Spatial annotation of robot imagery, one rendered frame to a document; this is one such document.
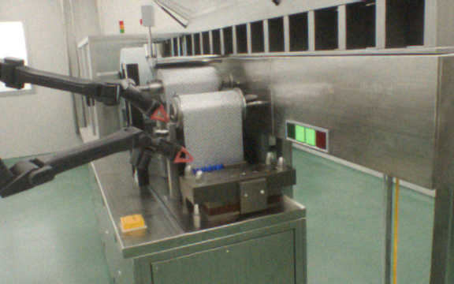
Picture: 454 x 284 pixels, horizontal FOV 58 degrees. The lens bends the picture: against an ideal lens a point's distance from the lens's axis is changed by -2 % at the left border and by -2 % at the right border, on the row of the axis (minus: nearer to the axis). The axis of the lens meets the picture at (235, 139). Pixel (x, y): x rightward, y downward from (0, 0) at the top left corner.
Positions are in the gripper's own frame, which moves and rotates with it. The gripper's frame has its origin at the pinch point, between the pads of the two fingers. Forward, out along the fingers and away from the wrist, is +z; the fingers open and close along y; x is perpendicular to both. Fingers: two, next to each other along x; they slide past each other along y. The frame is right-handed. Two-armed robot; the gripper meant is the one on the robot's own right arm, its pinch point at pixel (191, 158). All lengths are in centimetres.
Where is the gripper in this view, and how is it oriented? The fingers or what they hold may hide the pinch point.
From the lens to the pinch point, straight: 157.9
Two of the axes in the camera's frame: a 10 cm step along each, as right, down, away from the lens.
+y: 4.0, 1.7, -9.0
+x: 4.1, -9.1, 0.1
